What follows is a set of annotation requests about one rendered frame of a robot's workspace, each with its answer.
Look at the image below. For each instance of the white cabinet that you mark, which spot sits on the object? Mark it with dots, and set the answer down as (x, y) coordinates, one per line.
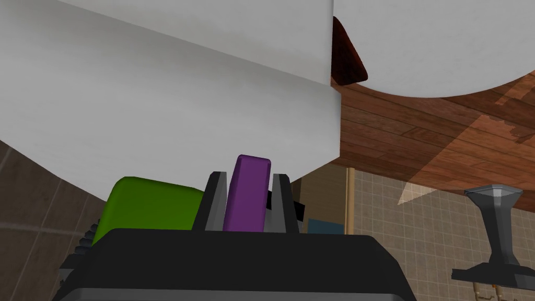
(167, 96)

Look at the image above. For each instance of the purple block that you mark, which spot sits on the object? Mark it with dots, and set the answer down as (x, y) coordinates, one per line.
(247, 194)

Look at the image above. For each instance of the green rounded block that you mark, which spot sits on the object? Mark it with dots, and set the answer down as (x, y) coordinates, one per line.
(150, 207)

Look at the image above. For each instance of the dark red wooden piece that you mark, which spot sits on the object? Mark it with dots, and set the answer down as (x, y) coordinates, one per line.
(346, 62)

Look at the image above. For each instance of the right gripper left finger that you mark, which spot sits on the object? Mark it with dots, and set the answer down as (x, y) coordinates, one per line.
(212, 207)

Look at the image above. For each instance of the grey pedestal on black base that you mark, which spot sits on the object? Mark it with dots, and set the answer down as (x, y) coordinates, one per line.
(499, 230)

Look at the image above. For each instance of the blue box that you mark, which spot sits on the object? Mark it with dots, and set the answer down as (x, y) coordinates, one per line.
(326, 226)

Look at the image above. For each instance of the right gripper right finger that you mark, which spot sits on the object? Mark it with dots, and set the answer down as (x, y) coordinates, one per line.
(281, 209)

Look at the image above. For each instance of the white round table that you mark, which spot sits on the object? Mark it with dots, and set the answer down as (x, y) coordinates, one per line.
(434, 46)

